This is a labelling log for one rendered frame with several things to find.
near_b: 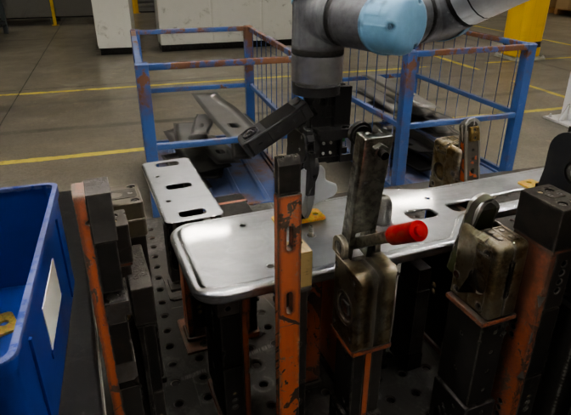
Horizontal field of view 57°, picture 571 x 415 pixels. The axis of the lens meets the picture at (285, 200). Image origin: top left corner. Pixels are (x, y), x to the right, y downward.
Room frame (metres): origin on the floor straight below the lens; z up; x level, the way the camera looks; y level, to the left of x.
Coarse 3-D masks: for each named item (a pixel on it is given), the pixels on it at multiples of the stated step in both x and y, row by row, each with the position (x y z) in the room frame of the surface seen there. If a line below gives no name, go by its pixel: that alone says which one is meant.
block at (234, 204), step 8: (224, 200) 0.88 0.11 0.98; (232, 200) 0.88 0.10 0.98; (240, 200) 0.88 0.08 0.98; (224, 208) 0.84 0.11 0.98; (232, 208) 0.84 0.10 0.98; (240, 208) 0.84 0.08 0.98; (248, 208) 0.84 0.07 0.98; (216, 216) 0.85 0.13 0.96; (224, 216) 0.81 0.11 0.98; (256, 304) 0.84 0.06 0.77; (248, 312) 0.83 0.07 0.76; (256, 312) 0.84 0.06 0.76; (248, 320) 0.83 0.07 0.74; (256, 320) 0.84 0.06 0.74; (248, 328) 0.83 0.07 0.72; (256, 328) 0.84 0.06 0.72; (248, 336) 0.82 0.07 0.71; (256, 336) 0.83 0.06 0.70
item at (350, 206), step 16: (352, 128) 0.58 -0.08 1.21; (368, 128) 0.59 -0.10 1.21; (368, 144) 0.55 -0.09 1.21; (384, 144) 0.55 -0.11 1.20; (368, 160) 0.55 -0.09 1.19; (384, 160) 0.54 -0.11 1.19; (352, 176) 0.57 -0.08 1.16; (368, 176) 0.55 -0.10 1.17; (384, 176) 0.56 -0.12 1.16; (352, 192) 0.56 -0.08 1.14; (368, 192) 0.56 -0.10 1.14; (352, 208) 0.56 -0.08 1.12; (368, 208) 0.56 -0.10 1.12; (352, 224) 0.56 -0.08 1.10; (368, 224) 0.57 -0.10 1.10; (352, 240) 0.56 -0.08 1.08; (368, 256) 0.58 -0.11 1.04
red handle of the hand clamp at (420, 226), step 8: (400, 224) 0.49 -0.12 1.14; (408, 224) 0.48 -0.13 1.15; (416, 224) 0.47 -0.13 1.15; (424, 224) 0.47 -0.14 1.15; (384, 232) 0.51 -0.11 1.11; (392, 232) 0.49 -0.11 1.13; (400, 232) 0.48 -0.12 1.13; (408, 232) 0.47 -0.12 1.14; (416, 232) 0.46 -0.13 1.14; (424, 232) 0.46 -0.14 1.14; (360, 240) 0.56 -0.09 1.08; (368, 240) 0.54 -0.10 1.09; (376, 240) 0.52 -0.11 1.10; (384, 240) 0.51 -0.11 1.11; (392, 240) 0.49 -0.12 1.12; (400, 240) 0.48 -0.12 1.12; (408, 240) 0.47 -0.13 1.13; (416, 240) 0.46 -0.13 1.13
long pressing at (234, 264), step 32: (384, 192) 0.87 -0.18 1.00; (416, 192) 0.87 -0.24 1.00; (448, 192) 0.87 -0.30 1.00; (480, 192) 0.87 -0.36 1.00; (512, 192) 0.88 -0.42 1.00; (192, 224) 0.75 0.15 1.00; (224, 224) 0.75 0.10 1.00; (256, 224) 0.75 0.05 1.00; (320, 224) 0.75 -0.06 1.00; (448, 224) 0.75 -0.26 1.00; (192, 256) 0.65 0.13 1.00; (224, 256) 0.65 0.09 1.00; (256, 256) 0.65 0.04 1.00; (320, 256) 0.65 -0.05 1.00; (352, 256) 0.65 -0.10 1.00; (416, 256) 0.66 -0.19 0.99; (192, 288) 0.58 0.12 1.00; (224, 288) 0.56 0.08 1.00; (256, 288) 0.57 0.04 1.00
